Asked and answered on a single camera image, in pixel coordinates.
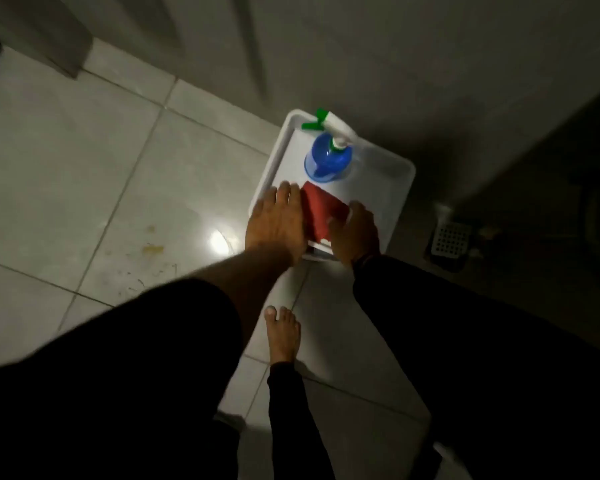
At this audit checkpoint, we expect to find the person's left hand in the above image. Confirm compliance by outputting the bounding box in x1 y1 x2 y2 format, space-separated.
244 181 309 266

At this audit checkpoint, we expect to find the person's right hand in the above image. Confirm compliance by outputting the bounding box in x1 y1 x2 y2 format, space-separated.
327 200 381 268

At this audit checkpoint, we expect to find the white plastic tray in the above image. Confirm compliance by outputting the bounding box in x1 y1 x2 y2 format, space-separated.
248 109 417 263

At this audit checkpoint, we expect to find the person's left forearm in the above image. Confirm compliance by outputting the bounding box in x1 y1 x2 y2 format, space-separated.
182 243 301 348

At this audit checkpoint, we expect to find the person's right forearm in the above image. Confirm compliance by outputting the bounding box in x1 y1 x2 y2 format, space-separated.
352 252 600 480

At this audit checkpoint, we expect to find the red folded cloth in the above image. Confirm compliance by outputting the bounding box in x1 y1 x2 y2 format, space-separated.
300 181 352 244

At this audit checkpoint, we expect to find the blue spray bottle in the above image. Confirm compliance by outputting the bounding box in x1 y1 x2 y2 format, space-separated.
301 109 360 184

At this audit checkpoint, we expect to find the white floor drain cover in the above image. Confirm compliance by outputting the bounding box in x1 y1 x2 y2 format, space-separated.
429 221 474 261

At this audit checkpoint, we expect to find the person's bare foot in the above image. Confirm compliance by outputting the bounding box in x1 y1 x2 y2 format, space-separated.
263 305 302 367

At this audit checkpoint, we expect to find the person's black trouser leg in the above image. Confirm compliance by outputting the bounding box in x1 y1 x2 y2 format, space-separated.
267 362 336 480

